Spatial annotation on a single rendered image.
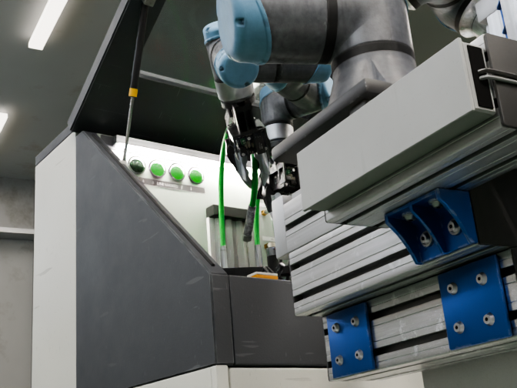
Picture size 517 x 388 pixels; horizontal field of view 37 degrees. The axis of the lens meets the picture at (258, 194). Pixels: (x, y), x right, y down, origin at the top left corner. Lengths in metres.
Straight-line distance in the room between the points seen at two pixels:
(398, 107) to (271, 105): 1.13
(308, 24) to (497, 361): 0.49
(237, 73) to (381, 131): 0.69
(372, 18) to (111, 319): 0.92
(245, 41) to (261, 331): 0.58
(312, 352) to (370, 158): 0.77
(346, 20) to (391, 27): 0.06
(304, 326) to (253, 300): 0.12
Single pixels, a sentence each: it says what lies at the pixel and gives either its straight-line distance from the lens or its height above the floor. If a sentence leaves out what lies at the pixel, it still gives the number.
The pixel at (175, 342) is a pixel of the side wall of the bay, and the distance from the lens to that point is 1.44.
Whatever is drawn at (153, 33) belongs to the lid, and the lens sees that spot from 1.90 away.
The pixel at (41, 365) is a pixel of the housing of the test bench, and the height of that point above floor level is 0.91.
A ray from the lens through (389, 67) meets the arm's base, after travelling 1.02.
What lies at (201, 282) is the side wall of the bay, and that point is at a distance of 1.38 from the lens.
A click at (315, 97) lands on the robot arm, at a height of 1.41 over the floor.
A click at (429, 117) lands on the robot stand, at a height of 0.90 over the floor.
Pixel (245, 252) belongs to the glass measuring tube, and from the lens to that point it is 2.09.
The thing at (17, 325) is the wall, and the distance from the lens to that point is 9.88.
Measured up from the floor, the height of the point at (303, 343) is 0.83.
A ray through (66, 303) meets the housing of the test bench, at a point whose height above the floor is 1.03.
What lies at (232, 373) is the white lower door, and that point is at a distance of 1.34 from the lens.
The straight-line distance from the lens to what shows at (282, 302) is 1.44.
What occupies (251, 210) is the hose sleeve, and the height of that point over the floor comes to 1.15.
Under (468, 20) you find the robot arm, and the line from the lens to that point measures 1.69.
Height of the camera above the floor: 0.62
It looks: 20 degrees up
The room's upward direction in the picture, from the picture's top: 5 degrees counter-clockwise
